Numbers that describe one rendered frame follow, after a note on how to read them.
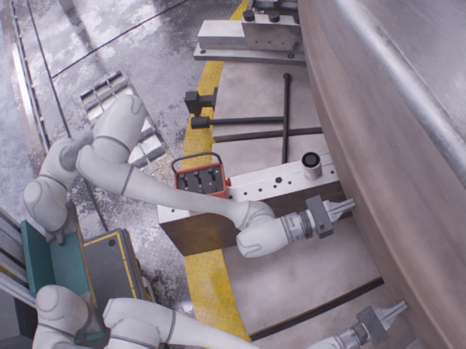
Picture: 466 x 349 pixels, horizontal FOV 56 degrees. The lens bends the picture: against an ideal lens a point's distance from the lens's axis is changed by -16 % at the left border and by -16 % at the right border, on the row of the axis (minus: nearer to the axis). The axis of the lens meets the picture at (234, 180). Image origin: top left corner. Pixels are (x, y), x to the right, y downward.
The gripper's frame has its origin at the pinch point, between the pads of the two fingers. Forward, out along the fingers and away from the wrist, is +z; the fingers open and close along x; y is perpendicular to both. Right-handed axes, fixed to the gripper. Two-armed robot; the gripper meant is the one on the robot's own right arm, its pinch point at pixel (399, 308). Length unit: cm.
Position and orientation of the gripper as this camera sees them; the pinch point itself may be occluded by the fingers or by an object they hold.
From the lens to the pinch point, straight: 155.2
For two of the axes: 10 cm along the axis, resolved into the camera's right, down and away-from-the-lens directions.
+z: 8.8, -4.7, 0.8
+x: 4.4, 7.4, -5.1
